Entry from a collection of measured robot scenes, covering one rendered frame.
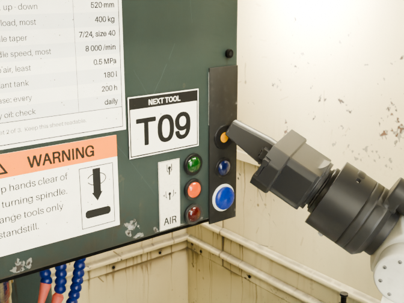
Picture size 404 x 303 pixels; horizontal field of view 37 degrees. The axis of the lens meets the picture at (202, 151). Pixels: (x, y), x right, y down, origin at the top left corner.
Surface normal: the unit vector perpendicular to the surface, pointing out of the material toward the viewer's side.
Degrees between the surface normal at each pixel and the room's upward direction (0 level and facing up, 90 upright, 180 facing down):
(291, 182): 90
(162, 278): 90
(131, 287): 90
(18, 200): 90
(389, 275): 99
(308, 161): 30
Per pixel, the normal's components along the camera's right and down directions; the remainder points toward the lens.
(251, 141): -0.37, 0.25
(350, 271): -0.79, 0.16
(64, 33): 0.62, 0.21
